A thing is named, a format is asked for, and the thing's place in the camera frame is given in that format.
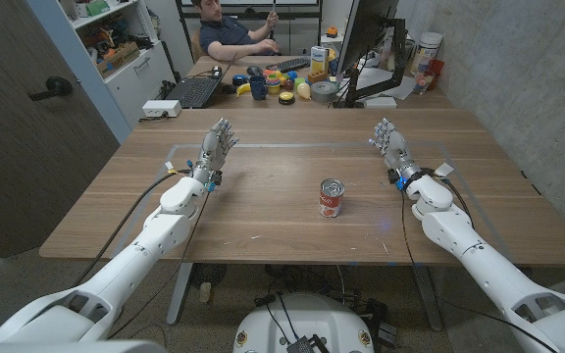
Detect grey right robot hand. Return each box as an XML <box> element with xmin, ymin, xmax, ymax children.
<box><xmin>368</xmin><ymin>117</ymin><xmax>424</xmax><ymax>186</ymax></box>

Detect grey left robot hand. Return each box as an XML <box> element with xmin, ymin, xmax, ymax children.
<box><xmin>192</xmin><ymin>117</ymin><xmax>240</xmax><ymax>185</ymax></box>

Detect red soup can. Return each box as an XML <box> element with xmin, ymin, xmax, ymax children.
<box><xmin>318</xmin><ymin>177</ymin><xmax>346</xmax><ymax>219</ymax></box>

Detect black laptop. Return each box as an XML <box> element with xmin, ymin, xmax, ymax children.
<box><xmin>166</xmin><ymin>52</ymin><xmax>238</xmax><ymax>110</ymax></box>

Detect white paper sheets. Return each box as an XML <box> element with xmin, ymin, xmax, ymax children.
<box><xmin>355</xmin><ymin>66</ymin><xmax>416</xmax><ymax>102</ymax></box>

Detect white power strip box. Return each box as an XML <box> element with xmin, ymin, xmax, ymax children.
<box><xmin>141</xmin><ymin>99</ymin><xmax>182</xmax><ymax>119</ymax></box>

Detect dark blue mug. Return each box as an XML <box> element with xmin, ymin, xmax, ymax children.
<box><xmin>249</xmin><ymin>75</ymin><xmax>269</xmax><ymax>102</ymax></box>

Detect red cup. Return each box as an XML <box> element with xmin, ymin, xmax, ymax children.
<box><xmin>425</xmin><ymin>59</ymin><xmax>445</xmax><ymax>91</ymax></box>

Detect stacked colourful toy cups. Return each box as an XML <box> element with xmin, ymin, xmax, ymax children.
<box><xmin>262</xmin><ymin>69</ymin><xmax>298</xmax><ymax>95</ymax></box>

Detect white wipes canister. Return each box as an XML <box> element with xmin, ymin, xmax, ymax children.
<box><xmin>409</xmin><ymin>31</ymin><xmax>444</xmax><ymax>77</ymax></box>

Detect black keyboard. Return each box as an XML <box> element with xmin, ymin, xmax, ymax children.
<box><xmin>265</xmin><ymin>56</ymin><xmax>312</xmax><ymax>74</ymax></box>

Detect man in dark polo shirt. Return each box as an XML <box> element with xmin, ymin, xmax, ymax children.
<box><xmin>191</xmin><ymin>0</ymin><xmax>281</xmax><ymax>62</ymax></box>

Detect white carton box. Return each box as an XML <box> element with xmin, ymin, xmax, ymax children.
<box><xmin>310</xmin><ymin>45</ymin><xmax>330</xmax><ymax>76</ymax></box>

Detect white storage cabinet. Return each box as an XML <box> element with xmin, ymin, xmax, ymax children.
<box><xmin>59</xmin><ymin>0</ymin><xmax>179</xmax><ymax>129</ymax></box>

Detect black computer monitor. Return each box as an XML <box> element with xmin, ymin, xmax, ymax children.
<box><xmin>335</xmin><ymin>0</ymin><xmax>401</xmax><ymax>76</ymax></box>

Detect cardboard box on shelf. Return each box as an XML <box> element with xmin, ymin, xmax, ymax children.
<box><xmin>95</xmin><ymin>41</ymin><xmax>141</xmax><ymax>79</ymax></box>

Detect white robot torso base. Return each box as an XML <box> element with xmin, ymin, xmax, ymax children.
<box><xmin>232</xmin><ymin>292</ymin><xmax>376</xmax><ymax>353</ymax></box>

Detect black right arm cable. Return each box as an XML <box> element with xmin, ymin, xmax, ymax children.
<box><xmin>398</xmin><ymin>169</ymin><xmax>561</xmax><ymax>353</ymax></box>

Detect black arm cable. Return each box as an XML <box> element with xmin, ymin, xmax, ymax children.
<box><xmin>73</xmin><ymin>168</ymin><xmax>193</xmax><ymax>288</ymax></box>
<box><xmin>398</xmin><ymin>169</ymin><xmax>561</xmax><ymax>353</ymax></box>

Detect grey duct tape roll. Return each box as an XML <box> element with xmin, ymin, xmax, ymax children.
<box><xmin>310</xmin><ymin>80</ymin><xmax>338</xmax><ymax>104</ymax></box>

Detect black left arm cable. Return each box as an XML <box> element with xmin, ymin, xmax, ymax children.
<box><xmin>73</xmin><ymin>168</ymin><xmax>193</xmax><ymax>288</ymax></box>

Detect black door handle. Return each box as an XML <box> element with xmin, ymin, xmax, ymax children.
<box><xmin>27</xmin><ymin>76</ymin><xmax>74</xmax><ymax>103</ymax></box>

